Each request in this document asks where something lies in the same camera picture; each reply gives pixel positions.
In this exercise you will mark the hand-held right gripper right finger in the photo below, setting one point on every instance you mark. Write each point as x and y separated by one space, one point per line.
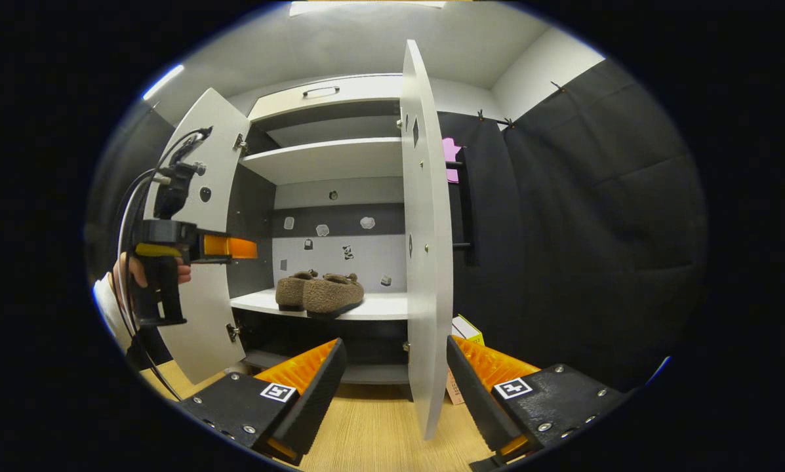
477 400

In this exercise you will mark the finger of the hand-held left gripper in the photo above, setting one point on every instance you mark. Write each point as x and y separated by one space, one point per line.
235 248

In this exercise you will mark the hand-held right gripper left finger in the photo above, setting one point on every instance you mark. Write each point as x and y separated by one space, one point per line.
313 406

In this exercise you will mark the brown fluffy shoe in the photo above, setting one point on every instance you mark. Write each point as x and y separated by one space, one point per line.
288 288
333 295

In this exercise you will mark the cabinet door with phone sticker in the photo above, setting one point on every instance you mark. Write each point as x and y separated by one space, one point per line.
221 170

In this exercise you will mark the cabinet door with cat sticker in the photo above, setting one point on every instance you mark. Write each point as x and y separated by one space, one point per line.
425 295

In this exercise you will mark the white shoe cabinet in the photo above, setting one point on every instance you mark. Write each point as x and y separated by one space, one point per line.
326 160

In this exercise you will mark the metal cabinet door hinge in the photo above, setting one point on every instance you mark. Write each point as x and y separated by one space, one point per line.
233 332
241 143

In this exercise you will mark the orange and white box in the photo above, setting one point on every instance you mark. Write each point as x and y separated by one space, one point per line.
454 390

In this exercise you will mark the yellow box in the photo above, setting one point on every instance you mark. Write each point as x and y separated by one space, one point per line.
467 331

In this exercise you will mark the twin tube ceiling light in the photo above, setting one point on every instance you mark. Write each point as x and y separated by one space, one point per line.
164 81

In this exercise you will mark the black backdrop cloth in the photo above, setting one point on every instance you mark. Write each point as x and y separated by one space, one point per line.
595 229

